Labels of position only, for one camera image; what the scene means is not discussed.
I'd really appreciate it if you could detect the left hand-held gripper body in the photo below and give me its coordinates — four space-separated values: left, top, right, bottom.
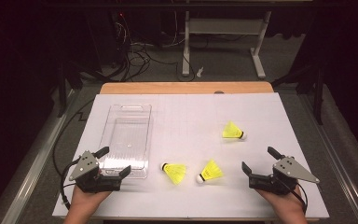
68 150 123 194

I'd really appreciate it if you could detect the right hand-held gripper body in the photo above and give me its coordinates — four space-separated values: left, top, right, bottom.
247 155 321 196

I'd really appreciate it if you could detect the clear plastic container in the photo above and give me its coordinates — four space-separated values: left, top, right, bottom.
97 104 153 180

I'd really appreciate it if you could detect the yellow shuttlecock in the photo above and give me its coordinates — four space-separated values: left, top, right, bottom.
195 159 225 185
160 161 187 186
222 120 248 141

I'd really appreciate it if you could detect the person's left hand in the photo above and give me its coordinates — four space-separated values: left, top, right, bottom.
69 185 113 216

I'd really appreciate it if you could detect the person's right hand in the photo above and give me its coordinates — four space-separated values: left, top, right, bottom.
255 185 307 217

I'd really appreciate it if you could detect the white table mat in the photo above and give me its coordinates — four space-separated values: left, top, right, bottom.
51 91 330 219

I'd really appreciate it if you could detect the dark metal stand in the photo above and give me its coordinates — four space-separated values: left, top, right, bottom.
57 60 106 118
271 62 325 125

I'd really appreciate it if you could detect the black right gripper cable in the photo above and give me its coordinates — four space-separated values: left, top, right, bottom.
279 177 309 216

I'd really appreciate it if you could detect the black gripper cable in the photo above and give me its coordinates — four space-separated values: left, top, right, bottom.
279 177 309 216
51 97 96 210

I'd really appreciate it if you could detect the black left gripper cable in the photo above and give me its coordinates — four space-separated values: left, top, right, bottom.
51 97 96 210

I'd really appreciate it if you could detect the aluminium floor rail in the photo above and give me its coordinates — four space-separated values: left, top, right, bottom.
0 90 78 224
301 92 358 224

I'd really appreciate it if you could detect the tangle of floor cables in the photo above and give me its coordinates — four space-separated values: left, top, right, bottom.
111 12 200 82

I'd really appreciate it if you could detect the white metal stand frame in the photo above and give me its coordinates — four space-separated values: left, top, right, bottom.
181 10 273 79

